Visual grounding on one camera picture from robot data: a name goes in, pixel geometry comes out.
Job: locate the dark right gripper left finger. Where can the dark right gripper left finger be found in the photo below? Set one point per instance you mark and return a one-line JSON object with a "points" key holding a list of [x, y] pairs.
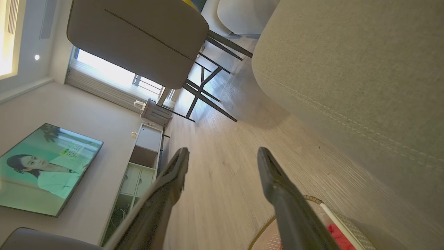
{"points": [[156, 208]]}

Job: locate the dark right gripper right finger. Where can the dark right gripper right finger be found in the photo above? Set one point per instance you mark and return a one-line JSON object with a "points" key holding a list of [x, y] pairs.
{"points": [[295, 215]]}

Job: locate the white plastic laundry basket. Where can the white plastic laundry basket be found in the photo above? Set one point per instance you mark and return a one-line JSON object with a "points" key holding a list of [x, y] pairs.
{"points": [[357, 230]]}

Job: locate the red garment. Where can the red garment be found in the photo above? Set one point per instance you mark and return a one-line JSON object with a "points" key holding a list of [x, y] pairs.
{"points": [[338, 238]]}

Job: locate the white television cabinet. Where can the white television cabinet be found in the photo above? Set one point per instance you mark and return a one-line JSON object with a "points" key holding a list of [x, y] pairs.
{"points": [[149, 139]]}

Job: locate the flat screen television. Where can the flat screen television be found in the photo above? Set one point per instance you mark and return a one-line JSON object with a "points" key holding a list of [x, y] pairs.
{"points": [[45, 173]]}

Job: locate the dark grey rounded panel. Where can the dark grey rounded panel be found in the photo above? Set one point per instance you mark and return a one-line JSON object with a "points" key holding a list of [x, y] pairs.
{"points": [[41, 241]]}

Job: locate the beige grey fabric sofa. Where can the beige grey fabric sofa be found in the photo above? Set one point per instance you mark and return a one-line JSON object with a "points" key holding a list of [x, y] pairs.
{"points": [[364, 86]]}

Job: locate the bright window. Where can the bright window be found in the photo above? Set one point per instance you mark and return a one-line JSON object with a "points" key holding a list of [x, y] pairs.
{"points": [[104, 69]]}

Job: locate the light grey upholstered seat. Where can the light grey upholstered seat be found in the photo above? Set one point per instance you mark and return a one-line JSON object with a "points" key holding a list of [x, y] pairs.
{"points": [[242, 15]]}

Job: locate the yellow cushion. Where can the yellow cushion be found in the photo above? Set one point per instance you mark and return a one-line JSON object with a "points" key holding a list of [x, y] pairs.
{"points": [[190, 2]]}

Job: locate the ceiling air vent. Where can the ceiling air vent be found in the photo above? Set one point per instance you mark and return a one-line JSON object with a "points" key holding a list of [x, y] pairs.
{"points": [[13, 15]]}

